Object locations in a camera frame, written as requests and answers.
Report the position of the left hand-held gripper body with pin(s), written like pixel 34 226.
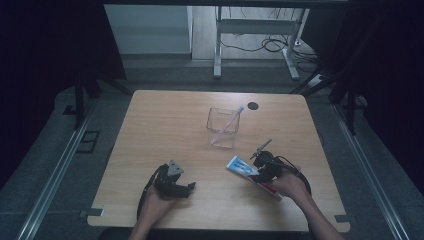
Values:
pixel 171 181

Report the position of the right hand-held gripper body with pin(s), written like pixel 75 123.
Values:
pixel 268 165

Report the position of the blue and red toothpaste box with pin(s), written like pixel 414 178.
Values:
pixel 241 168

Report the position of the pink toothbrush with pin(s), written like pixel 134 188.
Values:
pixel 230 122

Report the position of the clear plastic cup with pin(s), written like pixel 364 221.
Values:
pixel 222 128

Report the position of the person's left hand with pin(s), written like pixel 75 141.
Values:
pixel 156 203

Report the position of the person's right hand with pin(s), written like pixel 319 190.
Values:
pixel 291 185

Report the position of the black round table grommet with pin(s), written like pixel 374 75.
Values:
pixel 252 106

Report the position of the grey tape strip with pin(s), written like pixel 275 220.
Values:
pixel 91 212
pixel 342 218

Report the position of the white power strip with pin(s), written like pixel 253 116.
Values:
pixel 316 80

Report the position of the black metal stand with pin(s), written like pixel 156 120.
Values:
pixel 79 103
pixel 350 106

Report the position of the dark curtain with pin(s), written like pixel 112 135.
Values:
pixel 390 66

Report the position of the black floor frame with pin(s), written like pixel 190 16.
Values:
pixel 87 142

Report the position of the aluminium floor rail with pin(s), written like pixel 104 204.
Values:
pixel 56 176
pixel 366 173

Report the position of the white metal desk frame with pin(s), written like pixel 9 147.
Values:
pixel 218 50

